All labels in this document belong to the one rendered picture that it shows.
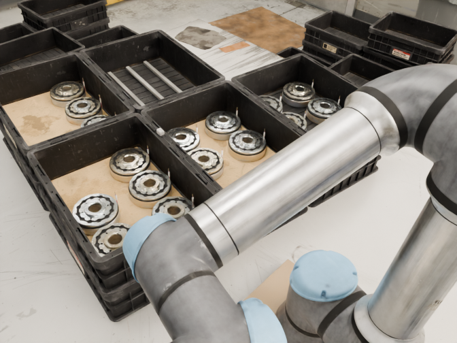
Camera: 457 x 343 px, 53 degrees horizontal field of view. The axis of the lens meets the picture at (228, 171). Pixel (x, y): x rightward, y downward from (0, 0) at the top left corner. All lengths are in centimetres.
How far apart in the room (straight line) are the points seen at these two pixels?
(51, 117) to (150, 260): 99
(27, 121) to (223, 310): 109
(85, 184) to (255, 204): 74
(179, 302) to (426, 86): 38
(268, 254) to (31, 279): 58
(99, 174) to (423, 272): 83
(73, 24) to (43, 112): 134
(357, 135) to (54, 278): 84
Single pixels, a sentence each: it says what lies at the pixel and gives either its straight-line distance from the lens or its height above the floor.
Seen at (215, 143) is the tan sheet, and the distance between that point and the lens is 128.
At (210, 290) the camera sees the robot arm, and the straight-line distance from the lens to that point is 48.
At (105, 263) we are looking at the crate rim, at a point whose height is 93.
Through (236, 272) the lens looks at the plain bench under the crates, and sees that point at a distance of 115.
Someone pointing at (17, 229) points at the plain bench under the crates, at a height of 70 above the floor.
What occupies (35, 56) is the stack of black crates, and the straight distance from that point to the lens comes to 255.
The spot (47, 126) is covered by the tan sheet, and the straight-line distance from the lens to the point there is 142.
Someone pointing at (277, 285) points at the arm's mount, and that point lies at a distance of 110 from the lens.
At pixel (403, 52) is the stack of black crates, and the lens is 260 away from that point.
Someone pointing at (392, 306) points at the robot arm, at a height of 104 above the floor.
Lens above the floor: 164
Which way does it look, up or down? 42 degrees down
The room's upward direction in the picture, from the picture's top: 2 degrees clockwise
